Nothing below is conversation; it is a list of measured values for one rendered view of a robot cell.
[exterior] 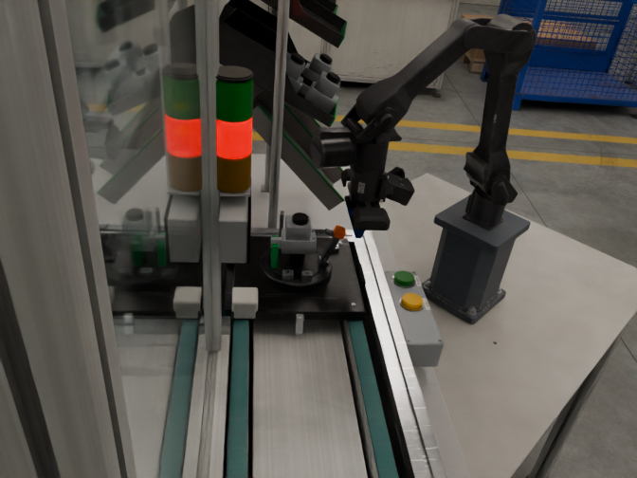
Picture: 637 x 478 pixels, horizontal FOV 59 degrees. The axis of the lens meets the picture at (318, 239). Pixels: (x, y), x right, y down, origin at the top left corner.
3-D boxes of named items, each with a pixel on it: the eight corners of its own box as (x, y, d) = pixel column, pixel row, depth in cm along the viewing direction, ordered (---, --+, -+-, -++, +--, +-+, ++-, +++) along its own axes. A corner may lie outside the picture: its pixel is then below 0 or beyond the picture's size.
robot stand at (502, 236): (505, 297, 128) (532, 222, 116) (472, 325, 118) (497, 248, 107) (450, 266, 135) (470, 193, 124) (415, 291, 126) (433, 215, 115)
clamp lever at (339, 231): (327, 257, 111) (345, 227, 107) (328, 263, 109) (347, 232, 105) (311, 251, 109) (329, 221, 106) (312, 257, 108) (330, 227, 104)
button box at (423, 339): (410, 293, 119) (416, 269, 116) (437, 367, 102) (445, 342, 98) (378, 292, 118) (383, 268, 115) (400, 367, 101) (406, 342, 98)
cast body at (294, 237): (313, 241, 110) (317, 211, 106) (315, 254, 106) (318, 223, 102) (270, 240, 109) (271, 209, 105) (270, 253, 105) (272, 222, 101)
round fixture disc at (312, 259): (327, 250, 117) (328, 243, 116) (335, 294, 106) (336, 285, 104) (260, 249, 115) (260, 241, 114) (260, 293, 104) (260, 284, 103)
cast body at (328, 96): (332, 107, 124) (348, 81, 120) (329, 114, 120) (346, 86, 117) (299, 87, 123) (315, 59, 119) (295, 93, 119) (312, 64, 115)
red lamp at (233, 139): (251, 143, 77) (252, 109, 74) (251, 159, 73) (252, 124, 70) (214, 142, 76) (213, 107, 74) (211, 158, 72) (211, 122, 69)
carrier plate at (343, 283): (347, 245, 123) (348, 237, 122) (364, 320, 103) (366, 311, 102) (235, 243, 120) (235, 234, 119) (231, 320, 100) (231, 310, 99)
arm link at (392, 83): (506, 29, 98) (482, -21, 91) (536, 44, 91) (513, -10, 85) (377, 141, 102) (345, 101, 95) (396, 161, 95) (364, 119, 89)
